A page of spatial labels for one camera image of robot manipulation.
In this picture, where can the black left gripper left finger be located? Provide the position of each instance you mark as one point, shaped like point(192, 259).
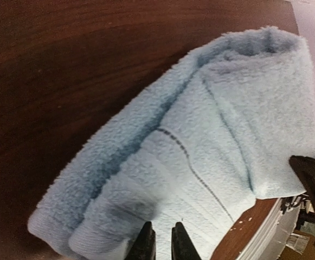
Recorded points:
point(144, 247)

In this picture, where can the light blue towel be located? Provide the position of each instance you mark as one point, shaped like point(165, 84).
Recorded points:
point(199, 146)

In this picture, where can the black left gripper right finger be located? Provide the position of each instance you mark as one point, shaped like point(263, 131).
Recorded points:
point(182, 247)

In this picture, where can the front aluminium rail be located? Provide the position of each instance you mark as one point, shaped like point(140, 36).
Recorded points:
point(270, 239)

